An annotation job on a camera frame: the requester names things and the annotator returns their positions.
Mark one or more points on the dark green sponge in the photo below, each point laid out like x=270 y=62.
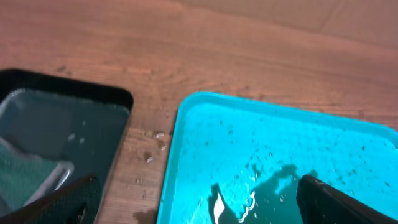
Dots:
x=26 y=178

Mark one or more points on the black rectangular water tray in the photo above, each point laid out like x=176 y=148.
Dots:
x=65 y=120

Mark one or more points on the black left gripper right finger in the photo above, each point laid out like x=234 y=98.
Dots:
x=319 y=202

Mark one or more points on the teal plastic serving tray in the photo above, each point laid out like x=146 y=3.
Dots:
x=256 y=152

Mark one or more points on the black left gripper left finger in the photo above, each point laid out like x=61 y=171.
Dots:
x=76 y=203

